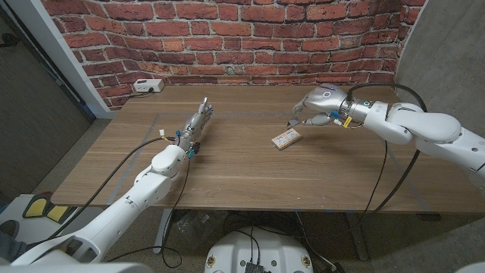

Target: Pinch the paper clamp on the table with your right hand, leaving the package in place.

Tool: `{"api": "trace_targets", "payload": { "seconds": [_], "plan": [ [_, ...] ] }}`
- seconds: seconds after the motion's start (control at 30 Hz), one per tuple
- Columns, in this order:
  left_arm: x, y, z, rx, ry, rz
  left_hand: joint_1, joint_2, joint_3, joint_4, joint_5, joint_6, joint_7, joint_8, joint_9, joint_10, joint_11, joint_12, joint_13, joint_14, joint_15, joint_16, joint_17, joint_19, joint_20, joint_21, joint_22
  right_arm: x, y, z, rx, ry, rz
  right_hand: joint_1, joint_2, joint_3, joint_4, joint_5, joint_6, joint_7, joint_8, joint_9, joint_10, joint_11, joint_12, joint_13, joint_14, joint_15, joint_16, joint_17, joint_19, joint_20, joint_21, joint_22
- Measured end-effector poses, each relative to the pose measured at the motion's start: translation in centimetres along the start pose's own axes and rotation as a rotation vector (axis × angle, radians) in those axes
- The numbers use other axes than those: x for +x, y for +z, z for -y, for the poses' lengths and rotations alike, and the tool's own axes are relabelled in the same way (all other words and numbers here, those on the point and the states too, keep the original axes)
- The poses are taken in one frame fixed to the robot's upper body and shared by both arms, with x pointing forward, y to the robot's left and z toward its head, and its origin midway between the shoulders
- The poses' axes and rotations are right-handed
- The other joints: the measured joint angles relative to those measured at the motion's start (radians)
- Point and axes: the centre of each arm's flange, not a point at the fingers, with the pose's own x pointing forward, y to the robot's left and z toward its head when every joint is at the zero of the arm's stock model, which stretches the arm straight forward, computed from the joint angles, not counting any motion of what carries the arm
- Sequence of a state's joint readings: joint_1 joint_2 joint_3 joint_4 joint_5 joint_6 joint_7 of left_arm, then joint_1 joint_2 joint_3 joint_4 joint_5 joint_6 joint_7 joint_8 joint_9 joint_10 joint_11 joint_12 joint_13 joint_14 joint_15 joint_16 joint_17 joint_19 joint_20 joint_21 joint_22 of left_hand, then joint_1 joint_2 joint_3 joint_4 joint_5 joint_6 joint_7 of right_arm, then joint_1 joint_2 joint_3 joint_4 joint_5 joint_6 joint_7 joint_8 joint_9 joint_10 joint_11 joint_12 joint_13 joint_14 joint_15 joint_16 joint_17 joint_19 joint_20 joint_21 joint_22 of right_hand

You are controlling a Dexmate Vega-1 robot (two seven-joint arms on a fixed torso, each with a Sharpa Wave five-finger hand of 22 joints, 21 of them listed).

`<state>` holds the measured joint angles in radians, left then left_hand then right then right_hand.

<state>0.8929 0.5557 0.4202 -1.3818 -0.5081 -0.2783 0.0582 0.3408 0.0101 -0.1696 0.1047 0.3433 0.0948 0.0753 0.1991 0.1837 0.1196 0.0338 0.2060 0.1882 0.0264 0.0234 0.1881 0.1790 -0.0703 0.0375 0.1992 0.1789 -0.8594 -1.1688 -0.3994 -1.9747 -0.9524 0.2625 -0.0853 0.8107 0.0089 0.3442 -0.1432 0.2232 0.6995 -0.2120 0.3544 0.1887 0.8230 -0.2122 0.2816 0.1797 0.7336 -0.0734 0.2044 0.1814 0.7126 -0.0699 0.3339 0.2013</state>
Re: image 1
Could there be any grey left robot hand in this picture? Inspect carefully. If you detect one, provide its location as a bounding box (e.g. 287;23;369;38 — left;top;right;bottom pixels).
176;96;214;156

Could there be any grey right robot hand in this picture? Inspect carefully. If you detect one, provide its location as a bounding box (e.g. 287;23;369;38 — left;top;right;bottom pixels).
291;85;352;128

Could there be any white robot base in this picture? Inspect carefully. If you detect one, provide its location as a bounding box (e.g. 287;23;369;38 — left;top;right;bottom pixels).
204;226;314;273

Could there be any small yellow white package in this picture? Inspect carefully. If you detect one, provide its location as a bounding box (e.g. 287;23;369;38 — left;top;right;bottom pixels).
271;127;303;151

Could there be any white power strip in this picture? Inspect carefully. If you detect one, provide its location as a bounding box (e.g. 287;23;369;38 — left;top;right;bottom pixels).
133;78;165;93

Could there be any red brick print backdrop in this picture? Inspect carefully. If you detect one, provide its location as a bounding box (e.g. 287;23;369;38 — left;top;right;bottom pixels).
40;0;428;111

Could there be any clear plastic bag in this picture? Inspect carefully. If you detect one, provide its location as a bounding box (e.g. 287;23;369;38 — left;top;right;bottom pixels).
174;210;224;251

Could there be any grey table leg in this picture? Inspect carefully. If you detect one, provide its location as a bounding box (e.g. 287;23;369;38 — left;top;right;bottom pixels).
152;208;174;254
345;212;369;262

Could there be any white pedal platform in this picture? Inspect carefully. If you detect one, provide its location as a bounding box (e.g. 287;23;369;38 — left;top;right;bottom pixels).
0;193;111;243

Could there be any yellow black foot pedal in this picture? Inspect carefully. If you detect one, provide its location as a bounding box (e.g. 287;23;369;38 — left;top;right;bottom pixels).
45;204;77;224
22;192;53;219

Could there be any white robot torso edge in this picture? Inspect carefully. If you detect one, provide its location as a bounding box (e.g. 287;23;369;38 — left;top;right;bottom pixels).
0;262;152;273

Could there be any dark shoe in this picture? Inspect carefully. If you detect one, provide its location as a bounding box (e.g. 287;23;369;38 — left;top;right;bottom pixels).
0;219;20;238

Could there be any person leg in jeans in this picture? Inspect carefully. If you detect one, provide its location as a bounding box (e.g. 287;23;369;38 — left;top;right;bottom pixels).
0;231;33;262

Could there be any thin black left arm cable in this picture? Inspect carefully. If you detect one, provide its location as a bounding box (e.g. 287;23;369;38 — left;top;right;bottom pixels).
105;157;192;269

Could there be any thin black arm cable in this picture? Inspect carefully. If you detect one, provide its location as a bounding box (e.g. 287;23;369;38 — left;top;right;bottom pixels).
105;157;192;269
363;139;389;218

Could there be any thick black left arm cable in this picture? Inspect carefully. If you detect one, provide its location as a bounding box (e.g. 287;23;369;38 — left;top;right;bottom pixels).
47;136;179;240

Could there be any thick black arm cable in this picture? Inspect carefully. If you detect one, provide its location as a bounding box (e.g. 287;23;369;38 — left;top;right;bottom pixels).
47;136;179;240
295;82;428;240

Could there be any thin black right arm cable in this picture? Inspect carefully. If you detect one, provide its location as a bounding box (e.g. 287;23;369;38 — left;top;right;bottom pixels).
363;139;389;218

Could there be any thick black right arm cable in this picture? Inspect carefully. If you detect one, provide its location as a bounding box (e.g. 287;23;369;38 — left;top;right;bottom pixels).
295;82;428;240

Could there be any white door frame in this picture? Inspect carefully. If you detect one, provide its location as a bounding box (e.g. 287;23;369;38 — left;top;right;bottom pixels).
7;0;114;119

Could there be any black door handle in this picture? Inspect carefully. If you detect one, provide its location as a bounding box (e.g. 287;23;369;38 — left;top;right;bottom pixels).
0;33;20;49

